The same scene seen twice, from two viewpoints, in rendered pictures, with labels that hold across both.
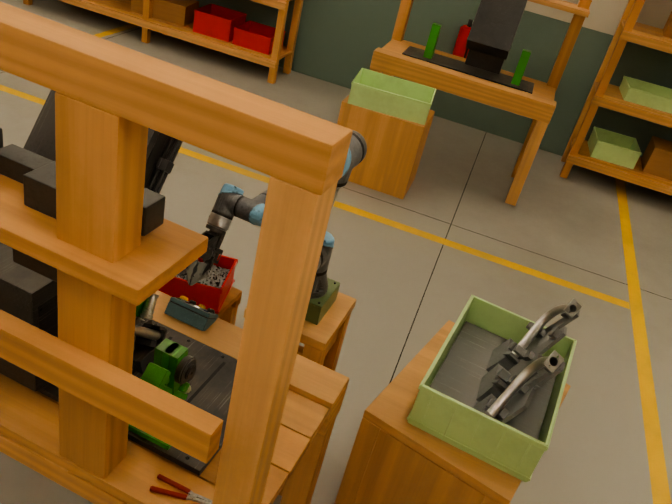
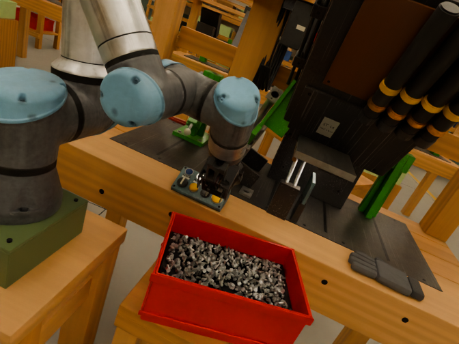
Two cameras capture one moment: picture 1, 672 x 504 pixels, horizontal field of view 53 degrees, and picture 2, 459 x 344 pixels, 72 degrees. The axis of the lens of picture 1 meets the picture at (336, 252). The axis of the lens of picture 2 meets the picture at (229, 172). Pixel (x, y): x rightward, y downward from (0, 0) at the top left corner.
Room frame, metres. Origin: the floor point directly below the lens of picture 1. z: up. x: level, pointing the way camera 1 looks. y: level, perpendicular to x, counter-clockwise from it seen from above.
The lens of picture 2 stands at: (2.52, 0.34, 1.33)
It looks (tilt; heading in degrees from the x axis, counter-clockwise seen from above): 23 degrees down; 171
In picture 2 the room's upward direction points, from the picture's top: 22 degrees clockwise
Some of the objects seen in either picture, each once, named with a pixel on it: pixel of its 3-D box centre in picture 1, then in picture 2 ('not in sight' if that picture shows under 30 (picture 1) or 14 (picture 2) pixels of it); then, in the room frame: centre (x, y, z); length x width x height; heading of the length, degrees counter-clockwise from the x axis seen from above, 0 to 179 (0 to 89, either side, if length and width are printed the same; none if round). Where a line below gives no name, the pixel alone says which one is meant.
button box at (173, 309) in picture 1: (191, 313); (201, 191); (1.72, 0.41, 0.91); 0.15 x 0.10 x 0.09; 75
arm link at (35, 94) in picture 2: (315, 248); (26, 115); (2.01, 0.07, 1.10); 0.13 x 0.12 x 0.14; 162
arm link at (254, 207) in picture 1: (255, 210); (179, 90); (1.97, 0.30, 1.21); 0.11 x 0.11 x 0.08; 72
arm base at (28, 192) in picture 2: (309, 275); (17, 176); (2.01, 0.07, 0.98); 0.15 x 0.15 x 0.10
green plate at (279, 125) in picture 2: not in sight; (284, 110); (1.53, 0.59, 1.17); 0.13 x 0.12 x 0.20; 75
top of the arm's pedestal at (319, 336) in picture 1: (301, 307); (11, 241); (2.01, 0.07, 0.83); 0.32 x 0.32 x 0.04; 76
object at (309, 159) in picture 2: not in sight; (322, 149); (1.60, 0.72, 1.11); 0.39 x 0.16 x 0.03; 165
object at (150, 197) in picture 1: (125, 203); not in sight; (1.20, 0.45, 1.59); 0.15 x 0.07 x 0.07; 75
